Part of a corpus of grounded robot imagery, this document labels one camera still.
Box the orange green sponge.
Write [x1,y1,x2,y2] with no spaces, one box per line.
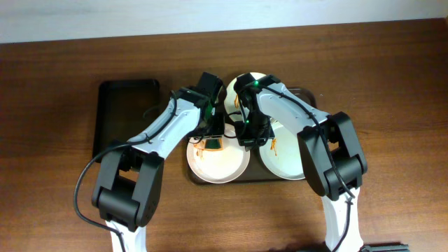
[204,138,223,151]

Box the white plate back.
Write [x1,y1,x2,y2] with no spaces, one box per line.
[223,72,269,123]

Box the white plate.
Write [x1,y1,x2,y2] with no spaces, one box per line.
[259,121,305,181]
[223,72,269,123]
[186,136,251,184]

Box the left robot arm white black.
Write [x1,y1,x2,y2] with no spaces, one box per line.
[92,87,221,251]

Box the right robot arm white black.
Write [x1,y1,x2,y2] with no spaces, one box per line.
[233,73,368,252]

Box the large brown serving tray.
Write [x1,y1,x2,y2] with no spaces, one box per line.
[183,87,317,186]

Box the small black tray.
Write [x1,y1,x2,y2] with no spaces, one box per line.
[92,79,162,156]

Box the black base bracket right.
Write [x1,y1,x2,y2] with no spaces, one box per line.
[359,244,410,252]

